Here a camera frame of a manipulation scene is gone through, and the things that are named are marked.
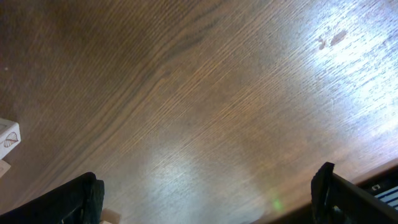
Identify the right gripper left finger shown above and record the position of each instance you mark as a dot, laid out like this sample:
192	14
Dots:
77	201

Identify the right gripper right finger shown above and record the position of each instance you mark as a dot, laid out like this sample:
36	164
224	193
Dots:
336	200

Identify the blue X block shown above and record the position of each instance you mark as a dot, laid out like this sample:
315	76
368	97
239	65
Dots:
10	136

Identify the green R block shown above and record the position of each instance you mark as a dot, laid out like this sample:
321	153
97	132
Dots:
109	217

